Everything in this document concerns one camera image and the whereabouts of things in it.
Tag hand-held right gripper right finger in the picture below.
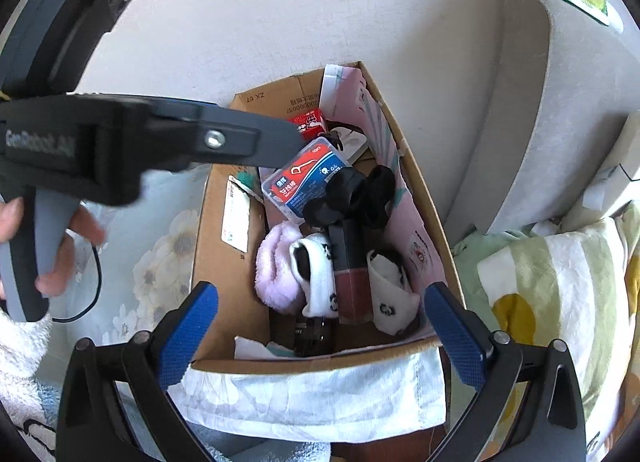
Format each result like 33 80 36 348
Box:
425 282 587 462

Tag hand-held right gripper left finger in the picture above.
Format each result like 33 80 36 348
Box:
57 281 219 462

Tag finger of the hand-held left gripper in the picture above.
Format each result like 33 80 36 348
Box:
142 97 303 174

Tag cardboard box with pink print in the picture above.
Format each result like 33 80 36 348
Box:
190 61 468 375

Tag panda print sock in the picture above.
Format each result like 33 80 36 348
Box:
289 234 341 319
366 248 421 335

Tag blue red floss box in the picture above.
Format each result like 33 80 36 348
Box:
260 137 351 220

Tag red cartoon box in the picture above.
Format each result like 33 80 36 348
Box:
287 109 328 140

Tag pink fuzzy sock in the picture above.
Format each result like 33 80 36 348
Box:
256 222 307 315

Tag dark red lip gloss tube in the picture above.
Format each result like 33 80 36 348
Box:
327 219 373 325

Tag dark round jar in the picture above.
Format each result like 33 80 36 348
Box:
292 314 337 358

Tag black hair claw clip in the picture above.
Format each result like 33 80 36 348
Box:
302 167 371 225

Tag white square box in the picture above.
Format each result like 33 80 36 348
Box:
327 126 371 163

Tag person's left forearm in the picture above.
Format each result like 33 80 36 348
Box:
0 309 56 443

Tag person's left hand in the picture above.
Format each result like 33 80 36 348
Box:
0 196 107 299

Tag floral printed cloth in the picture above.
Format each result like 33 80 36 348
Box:
45 162 448 445

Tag green yellow striped blanket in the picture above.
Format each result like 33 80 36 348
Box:
450 202 640 462

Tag light blue fleece blanket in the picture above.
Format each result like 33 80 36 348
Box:
30 377 331 462

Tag wooden desk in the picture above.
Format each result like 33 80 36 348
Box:
330 422 451 462

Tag thin black cable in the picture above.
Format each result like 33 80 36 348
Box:
50 242 103 323

